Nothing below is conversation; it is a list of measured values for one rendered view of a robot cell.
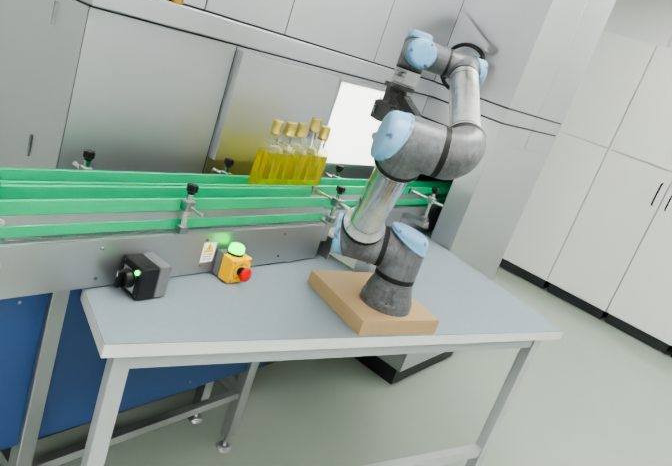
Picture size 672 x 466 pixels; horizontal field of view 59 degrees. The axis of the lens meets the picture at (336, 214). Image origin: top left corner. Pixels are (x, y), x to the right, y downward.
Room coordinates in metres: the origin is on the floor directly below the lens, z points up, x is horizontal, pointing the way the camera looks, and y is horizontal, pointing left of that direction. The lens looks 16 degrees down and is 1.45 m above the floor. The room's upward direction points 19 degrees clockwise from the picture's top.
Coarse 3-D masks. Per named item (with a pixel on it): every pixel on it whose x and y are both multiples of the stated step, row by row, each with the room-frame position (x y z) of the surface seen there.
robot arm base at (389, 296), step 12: (372, 276) 1.58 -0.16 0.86; (384, 276) 1.54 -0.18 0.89; (372, 288) 1.55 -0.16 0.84; (384, 288) 1.53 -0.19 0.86; (396, 288) 1.53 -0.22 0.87; (408, 288) 1.55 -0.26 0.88; (372, 300) 1.53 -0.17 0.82; (384, 300) 1.53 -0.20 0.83; (396, 300) 1.53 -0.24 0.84; (408, 300) 1.55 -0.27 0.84; (384, 312) 1.52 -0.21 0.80; (396, 312) 1.52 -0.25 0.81; (408, 312) 1.56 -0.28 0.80
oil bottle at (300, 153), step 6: (294, 144) 1.87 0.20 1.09; (294, 150) 1.85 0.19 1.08; (300, 150) 1.87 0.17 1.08; (294, 156) 1.85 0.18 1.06; (300, 156) 1.87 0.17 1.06; (294, 162) 1.85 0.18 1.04; (300, 162) 1.88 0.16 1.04; (294, 168) 1.86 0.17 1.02; (300, 168) 1.88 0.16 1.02; (288, 174) 1.85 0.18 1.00; (294, 174) 1.87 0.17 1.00; (288, 180) 1.85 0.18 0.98; (294, 180) 1.88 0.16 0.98
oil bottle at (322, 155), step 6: (318, 150) 1.95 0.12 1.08; (324, 150) 1.97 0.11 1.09; (318, 156) 1.94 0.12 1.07; (324, 156) 1.97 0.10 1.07; (318, 162) 1.95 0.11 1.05; (324, 162) 1.98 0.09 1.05; (318, 168) 1.96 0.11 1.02; (312, 174) 1.94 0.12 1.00; (318, 174) 1.97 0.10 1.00; (312, 180) 1.95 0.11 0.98; (318, 180) 1.98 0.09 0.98
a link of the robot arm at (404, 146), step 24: (384, 120) 1.33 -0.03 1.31; (408, 120) 1.28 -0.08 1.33; (384, 144) 1.26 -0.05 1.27; (408, 144) 1.26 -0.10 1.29; (432, 144) 1.26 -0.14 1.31; (384, 168) 1.31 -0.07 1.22; (408, 168) 1.28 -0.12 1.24; (432, 168) 1.27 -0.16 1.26; (384, 192) 1.37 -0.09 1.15; (360, 216) 1.46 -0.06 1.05; (384, 216) 1.45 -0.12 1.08; (336, 240) 1.52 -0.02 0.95; (360, 240) 1.49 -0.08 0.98
